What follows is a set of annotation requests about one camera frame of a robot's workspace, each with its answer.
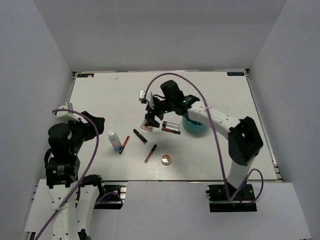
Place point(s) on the red lip gloss tube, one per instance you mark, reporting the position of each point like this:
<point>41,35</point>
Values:
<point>124,145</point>

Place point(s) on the left blue corner label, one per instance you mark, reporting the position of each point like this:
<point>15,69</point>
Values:
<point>85,75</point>

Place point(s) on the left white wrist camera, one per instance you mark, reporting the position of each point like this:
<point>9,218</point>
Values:
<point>65,116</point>

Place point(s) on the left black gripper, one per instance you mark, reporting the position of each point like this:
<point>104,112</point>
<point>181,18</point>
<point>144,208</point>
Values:
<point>89,130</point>

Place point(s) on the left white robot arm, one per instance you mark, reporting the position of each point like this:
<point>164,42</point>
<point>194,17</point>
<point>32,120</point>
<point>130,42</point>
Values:
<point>72,196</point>

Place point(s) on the teal round organizer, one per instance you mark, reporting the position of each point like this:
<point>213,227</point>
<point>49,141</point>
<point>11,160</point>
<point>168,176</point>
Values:
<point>192,126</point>

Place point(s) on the white lotion bottle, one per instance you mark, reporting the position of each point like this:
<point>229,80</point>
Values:
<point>114,140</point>

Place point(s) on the round beige powder compact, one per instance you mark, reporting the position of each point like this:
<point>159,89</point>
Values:
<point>166,160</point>

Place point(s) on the black squeeze tube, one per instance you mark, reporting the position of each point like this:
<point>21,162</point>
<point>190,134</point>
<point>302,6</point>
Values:
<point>140,136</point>

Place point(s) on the brown lip gloss tube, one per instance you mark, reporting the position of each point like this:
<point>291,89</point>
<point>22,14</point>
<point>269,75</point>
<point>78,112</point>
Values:
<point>150,153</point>

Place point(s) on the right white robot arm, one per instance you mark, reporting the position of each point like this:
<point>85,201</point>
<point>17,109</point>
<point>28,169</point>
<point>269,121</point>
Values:
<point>244,139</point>

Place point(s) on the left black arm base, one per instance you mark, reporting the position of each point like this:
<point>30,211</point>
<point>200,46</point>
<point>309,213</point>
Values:
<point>113,197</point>

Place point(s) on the right blue corner label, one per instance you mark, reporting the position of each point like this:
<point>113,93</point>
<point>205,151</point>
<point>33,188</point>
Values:
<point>235,74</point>

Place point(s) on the clear bottle black cap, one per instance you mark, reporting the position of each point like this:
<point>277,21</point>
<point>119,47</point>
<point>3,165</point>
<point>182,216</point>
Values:
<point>170,126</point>

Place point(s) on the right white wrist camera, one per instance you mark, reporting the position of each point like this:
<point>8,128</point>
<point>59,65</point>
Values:
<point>146,98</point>

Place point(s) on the blue corner label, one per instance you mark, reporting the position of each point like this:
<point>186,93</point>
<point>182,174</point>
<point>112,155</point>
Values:
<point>85,75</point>
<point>235,74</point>

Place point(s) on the dark red lip gloss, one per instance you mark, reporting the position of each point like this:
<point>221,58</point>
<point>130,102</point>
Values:
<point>172,131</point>

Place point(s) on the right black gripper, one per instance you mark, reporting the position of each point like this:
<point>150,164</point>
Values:
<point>151,121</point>

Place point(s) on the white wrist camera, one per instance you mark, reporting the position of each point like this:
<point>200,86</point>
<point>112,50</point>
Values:
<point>65,116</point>
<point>146,98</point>

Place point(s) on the eyeshadow palette clear case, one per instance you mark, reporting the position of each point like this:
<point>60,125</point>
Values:
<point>144,126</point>

